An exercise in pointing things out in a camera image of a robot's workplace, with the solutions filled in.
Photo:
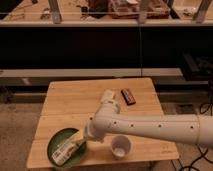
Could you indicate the long workbench shelf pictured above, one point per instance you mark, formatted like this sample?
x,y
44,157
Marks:
x,y
89,38

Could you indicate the white paper cup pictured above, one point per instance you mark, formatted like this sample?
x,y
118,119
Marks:
x,y
120,146

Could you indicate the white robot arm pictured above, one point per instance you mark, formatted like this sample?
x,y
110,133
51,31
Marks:
x,y
186,129

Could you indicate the beige sponge block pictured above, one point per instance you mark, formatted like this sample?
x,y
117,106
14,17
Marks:
x,y
108,95

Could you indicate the dark brown chocolate bar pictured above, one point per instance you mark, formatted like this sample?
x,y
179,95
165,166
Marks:
x,y
128,96

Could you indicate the wooden table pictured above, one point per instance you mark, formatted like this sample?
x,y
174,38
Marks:
x,y
72,103

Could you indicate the green ceramic bowl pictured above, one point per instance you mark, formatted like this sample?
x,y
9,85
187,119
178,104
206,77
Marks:
x,y
59,138

